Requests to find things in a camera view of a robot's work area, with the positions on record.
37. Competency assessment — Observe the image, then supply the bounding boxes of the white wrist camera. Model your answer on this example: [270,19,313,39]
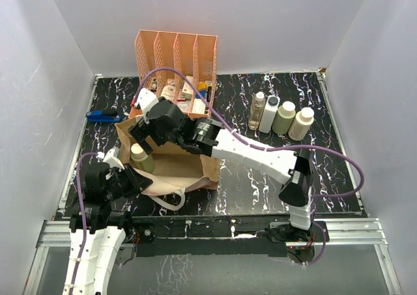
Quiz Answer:
[96,147,124,169]
[132,88,159,124]

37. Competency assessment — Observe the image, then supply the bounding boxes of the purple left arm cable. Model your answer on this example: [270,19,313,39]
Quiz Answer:
[60,151,107,292]

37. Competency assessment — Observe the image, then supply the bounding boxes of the pink plastic file organizer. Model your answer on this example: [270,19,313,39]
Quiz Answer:
[135,30,218,119]

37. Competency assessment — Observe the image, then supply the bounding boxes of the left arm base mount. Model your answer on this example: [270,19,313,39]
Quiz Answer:
[123,222,155,245]

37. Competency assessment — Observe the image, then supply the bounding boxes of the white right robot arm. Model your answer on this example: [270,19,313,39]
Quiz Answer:
[129,92,314,241]

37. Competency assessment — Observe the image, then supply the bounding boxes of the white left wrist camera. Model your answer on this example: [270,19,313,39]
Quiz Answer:
[96,147,124,169]

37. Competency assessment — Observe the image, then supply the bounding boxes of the brown canvas tote bag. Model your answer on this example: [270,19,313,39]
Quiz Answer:
[115,117,220,211]

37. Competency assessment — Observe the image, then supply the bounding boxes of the yellow blue small boxes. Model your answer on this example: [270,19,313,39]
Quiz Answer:
[196,81,213,102]

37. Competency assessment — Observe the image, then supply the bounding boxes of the white medicine box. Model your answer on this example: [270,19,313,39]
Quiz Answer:
[160,85,175,101]

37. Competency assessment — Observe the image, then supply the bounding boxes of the white box with icons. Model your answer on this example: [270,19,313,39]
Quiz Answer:
[192,98,206,115]

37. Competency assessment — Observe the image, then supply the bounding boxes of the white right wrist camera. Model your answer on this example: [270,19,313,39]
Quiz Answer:
[132,88,159,124]

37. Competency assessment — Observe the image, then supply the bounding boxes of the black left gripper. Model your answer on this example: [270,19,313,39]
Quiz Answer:
[104,162,152,201]

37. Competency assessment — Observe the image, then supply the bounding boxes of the green bottle beige cap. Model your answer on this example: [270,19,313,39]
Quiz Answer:
[130,143,155,173]
[272,101,296,135]
[288,107,315,141]

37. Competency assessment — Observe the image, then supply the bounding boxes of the clear bottle amber liquid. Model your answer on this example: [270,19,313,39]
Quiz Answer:
[248,91,266,130]

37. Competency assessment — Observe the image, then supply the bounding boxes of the orange items in organizer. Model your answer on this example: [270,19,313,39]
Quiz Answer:
[147,77,158,92]

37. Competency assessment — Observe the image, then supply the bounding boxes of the white red small box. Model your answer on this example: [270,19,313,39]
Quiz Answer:
[179,81,194,100]

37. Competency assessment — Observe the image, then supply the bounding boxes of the white bottle dark grey cap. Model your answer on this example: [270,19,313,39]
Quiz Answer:
[258,95,280,133]

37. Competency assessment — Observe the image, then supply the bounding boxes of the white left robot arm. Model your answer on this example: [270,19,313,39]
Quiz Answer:
[63,162,153,294]

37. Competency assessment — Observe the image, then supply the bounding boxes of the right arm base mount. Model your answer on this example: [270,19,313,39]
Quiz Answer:
[265,221,330,249]

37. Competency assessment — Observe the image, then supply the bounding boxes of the blue stapler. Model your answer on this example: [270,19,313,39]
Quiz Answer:
[85,109,122,123]

